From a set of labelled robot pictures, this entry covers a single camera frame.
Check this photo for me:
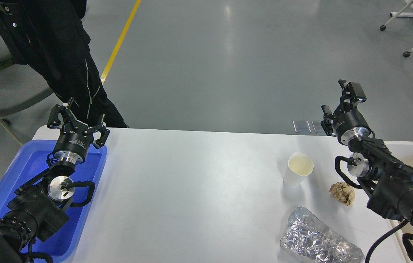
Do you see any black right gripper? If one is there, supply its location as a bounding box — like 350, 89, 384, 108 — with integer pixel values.
320, 79, 372, 145

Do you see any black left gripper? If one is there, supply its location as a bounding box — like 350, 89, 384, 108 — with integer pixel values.
47, 97, 110, 165

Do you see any white paper cup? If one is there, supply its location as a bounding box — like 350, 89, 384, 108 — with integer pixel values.
282, 152, 314, 187

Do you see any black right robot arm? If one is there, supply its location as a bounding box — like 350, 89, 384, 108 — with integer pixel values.
321, 79, 413, 263

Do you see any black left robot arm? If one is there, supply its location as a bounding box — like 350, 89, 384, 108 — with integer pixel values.
0, 97, 110, 263

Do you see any right metal floor plate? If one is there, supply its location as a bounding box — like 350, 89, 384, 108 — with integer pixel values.
311, 121, 325, 133

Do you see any metal floor plate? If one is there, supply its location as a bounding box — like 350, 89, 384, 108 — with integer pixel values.
311, 121, 325, 133
292, 120, 312, 133

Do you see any left metal floor plate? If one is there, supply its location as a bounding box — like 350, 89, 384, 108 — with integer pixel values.
292, 120, 312, 133

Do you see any blue plastic tray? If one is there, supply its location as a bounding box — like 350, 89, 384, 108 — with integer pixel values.
0, 140, 108, 263

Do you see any crumpled brown paper ball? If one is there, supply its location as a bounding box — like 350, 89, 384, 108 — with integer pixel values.
329, 182, 356, 206

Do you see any person in black clothes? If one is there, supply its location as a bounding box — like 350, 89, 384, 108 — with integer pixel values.
0, 0, 128, 128

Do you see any crumpled silver foil bag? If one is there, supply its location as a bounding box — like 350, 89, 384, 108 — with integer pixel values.
280, 206, 365, 263

